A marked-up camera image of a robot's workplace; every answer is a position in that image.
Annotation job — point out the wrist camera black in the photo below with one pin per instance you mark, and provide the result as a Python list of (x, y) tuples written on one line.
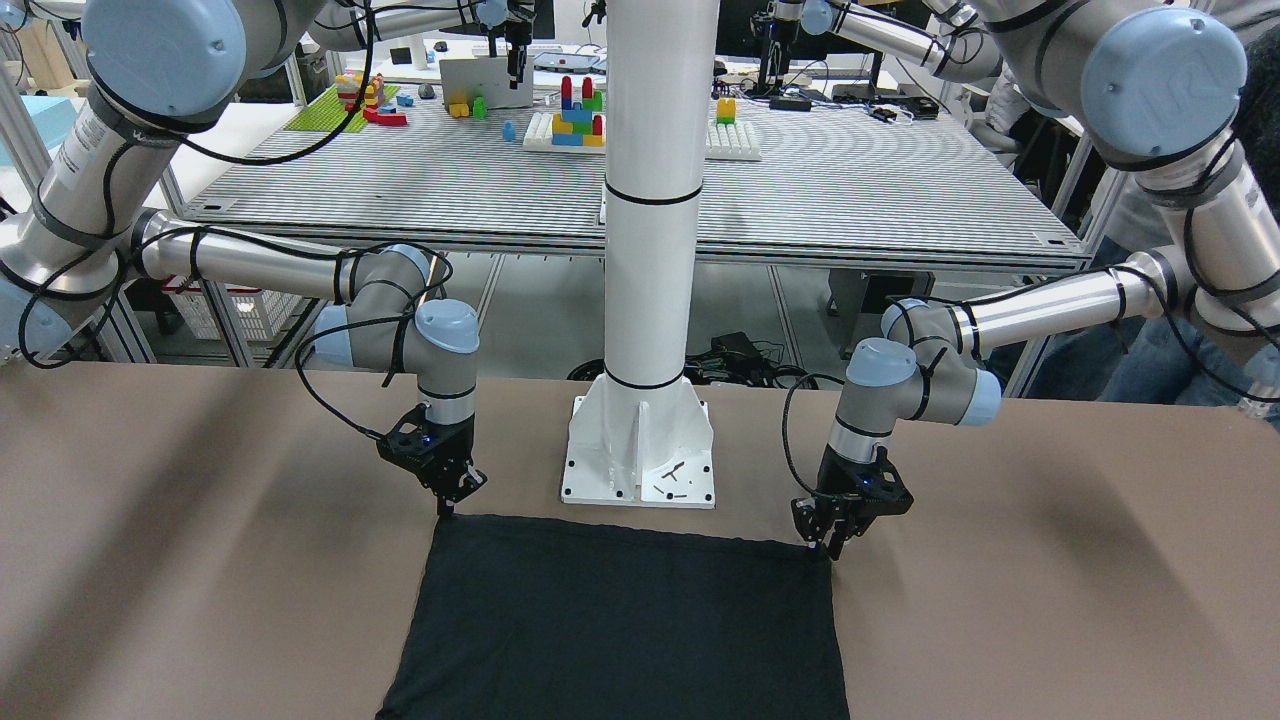
[(828, 505), (411, 443)]

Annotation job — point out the yellow lego block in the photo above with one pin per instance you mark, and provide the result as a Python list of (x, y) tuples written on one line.
[(726, 111)]

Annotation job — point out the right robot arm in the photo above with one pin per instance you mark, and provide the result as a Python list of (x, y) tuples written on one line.
[(161, 72)]

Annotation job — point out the white lego baseplate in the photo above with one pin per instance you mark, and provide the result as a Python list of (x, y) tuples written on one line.
[(737, 141)]

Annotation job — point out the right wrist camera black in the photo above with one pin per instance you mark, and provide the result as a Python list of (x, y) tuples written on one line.
[(411, 443)]

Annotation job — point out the colourful lego block stack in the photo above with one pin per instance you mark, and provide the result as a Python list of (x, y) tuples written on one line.
[(580, 121)]

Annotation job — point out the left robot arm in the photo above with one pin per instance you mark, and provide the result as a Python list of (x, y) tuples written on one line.
[(1155, 90)]

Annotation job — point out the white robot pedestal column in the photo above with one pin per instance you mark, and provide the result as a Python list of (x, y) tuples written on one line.
[(641, 436)]

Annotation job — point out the green lego baseplate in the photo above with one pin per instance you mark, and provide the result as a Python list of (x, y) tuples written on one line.
[(330, 109)]

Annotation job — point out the standing person in grey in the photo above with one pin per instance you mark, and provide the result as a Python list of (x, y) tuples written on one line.
[(1151, 361)]

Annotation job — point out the striped workbench table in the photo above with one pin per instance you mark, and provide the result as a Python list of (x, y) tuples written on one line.
[(825, 187)]

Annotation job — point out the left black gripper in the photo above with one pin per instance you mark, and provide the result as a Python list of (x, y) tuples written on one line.
[(836, 471)]

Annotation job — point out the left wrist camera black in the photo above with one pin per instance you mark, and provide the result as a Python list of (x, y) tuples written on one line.
[(828, 505)]

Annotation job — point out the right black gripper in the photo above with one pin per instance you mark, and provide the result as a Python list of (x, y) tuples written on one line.
[(456, 446)]

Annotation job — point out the black printed t-shirt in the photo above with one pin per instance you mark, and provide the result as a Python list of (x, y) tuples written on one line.
[(530, 618)]

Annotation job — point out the grey control box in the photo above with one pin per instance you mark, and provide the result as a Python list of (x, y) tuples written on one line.
[(858, 299)]

